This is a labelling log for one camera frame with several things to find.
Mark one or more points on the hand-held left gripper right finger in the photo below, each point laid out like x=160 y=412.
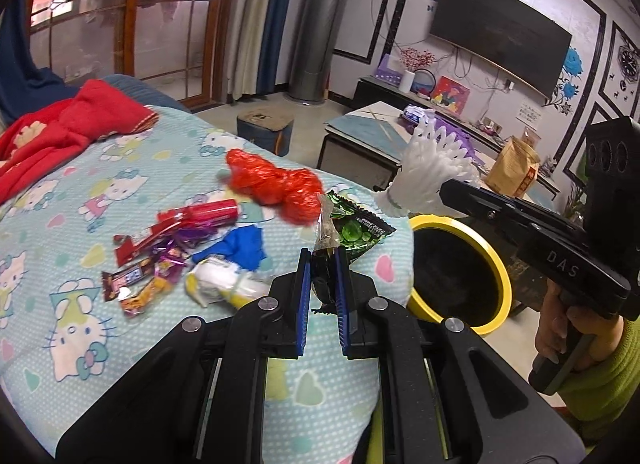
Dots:
x=341 y=300

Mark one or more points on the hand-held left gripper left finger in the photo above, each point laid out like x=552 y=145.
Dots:
x=302 y=300

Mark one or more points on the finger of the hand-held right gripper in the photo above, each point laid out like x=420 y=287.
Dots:
x=540 y=211
x=480 y=211

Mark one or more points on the yellow trash bin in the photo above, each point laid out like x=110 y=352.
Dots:
x=450 y=274

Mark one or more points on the white foam fruit net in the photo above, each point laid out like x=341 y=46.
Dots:
x=425 y=169

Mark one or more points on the green snack packet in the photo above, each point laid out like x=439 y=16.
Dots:
x=357 y=229

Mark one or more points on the red plastic bag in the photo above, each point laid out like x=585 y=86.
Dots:
x=270 y=179

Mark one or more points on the red plastic tube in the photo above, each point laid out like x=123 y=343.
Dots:
x=210 y=211

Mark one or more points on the purple snack wrapper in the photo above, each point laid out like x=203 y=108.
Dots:
x=171 y=264
x=187 y=239

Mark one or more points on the person's right hand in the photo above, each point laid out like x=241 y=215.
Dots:
x=552 y=329

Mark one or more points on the brown paper bag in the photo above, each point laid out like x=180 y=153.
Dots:
x=512 y=169

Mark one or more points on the purple cloth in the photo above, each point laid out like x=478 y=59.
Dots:
x=467 y=137

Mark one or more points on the blue plastic bag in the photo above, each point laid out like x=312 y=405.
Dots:
x=240 y=246

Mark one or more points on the white and yellow wrapper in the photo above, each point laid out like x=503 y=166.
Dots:
x=215 y=280

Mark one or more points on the tissue pack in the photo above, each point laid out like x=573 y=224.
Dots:
x=415 y=113

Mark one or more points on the colourful painting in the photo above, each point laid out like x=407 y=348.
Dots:
x=450 y=94

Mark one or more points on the white vase with red flowers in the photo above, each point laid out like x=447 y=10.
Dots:
x=407 y=79

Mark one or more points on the orange and purple snack packet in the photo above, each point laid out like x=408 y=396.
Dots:
x=147 y=296

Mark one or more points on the black television stand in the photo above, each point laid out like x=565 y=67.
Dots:
x=372 y=92

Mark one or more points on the purple box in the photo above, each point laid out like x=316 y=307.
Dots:
x=389 y=73

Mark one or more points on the blue square stool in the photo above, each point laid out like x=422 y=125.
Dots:
x=265 y=132

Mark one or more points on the red strip wrapper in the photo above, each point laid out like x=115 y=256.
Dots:
x=136 y=245

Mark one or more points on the brown candy bar wrapper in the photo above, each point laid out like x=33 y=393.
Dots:
x=125 y=281

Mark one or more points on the light blue cartoon printed blanket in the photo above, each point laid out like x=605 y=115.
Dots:
x=150 y=154

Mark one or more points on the silver tower air conditioner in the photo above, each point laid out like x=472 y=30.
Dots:
x=320 y=29

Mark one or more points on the blue curtain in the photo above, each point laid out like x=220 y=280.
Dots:
x=280 y=19

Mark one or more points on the white curtain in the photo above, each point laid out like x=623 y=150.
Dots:
x=255 y=19

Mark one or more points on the red blanket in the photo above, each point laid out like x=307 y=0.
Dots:
x=65 y=129

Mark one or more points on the wooden framed glass door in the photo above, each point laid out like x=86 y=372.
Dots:
x=150 y=19

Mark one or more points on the dark blue cloth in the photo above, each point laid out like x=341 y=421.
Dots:
x=25 y=74

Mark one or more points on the white wall notice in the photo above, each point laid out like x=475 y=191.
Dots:
x=530 y=115

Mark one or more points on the black wall clock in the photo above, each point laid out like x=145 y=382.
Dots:
x=629 y=63

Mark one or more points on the wall-mounted television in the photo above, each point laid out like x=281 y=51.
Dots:
x=500 y=29

